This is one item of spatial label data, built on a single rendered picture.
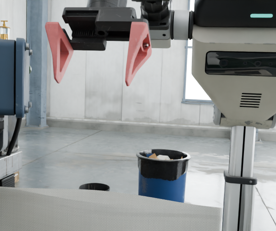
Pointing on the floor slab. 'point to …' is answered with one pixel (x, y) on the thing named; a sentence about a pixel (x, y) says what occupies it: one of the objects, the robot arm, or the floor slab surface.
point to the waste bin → (162, 174)
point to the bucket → (95, 186)
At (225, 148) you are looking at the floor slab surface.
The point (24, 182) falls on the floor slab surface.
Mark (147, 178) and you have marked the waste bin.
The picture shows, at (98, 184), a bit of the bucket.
